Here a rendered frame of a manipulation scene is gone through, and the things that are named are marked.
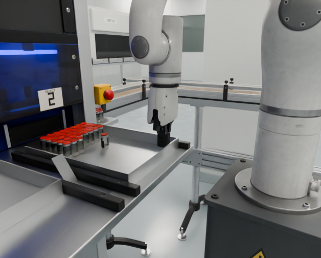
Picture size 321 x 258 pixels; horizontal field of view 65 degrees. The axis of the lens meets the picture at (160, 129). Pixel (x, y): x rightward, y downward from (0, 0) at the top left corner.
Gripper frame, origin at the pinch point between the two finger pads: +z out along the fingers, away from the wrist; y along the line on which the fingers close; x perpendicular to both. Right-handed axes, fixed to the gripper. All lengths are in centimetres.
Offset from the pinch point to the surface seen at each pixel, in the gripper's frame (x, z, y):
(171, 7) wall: -376, -151, -796
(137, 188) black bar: 5.0, 2.4, 21.6
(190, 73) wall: -294, 66, -796
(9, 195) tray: -18.0, 4.5, 33.7
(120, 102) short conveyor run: -46, 2, -43
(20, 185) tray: -20.0, 4.5, 29.9
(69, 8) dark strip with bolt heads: -36, -36, -4
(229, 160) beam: 3, 41, -85
